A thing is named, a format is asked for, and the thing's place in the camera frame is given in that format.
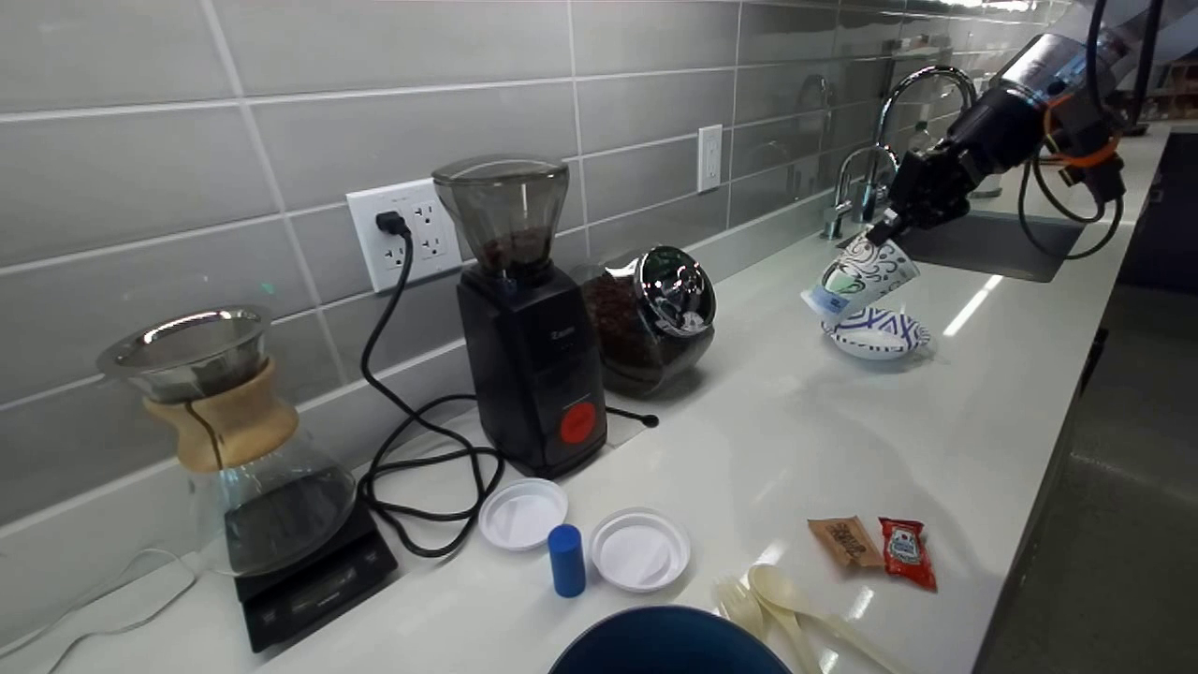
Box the white wall power outlet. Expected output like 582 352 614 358
345 174 463 294

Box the glass coffee bean jar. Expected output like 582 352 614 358
582 243 722 405

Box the white round saucer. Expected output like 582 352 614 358
588 506 694 594

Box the black coffee grinder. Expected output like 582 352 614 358
431 154 612 484

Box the dark blue round object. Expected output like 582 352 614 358
547 604 795 674

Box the clear plastic wrapper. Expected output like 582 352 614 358
747 560 901 674

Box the thin white cable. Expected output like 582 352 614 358
0 543 209 667

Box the dark kitchen sink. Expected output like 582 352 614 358
899 184 1090 286

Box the black power cable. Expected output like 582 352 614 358
357 209 511 560

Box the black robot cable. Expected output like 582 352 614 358
1014 0 1170 262

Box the patterned paper cup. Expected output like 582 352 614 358
803 233 920 330

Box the glass pour-over coffee carafe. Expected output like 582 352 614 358
94 302 361 581

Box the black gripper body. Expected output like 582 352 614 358
931 83 1047 193

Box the small chrome tap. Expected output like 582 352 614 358
828 142 895 243

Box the small blue bottle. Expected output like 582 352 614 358
543 519 588 604

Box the blue patterned white bowl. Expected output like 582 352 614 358
821 302 936 365

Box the tall chrome faucet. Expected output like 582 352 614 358
873 58 986 166

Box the brown sachet packet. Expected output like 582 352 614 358
805 514 886 575

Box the black coffee scale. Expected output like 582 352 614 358
227 500 403 655

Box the white wall switch plate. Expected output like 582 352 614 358
694 120 727 193

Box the cream plastic spoon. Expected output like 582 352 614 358
712 575 821 674

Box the red sachet packet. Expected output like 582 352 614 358
878 514 939 594

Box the dark blue cabinet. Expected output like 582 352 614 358
1122 128 1198 301

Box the white plastic lid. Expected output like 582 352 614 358
475 477 574 553

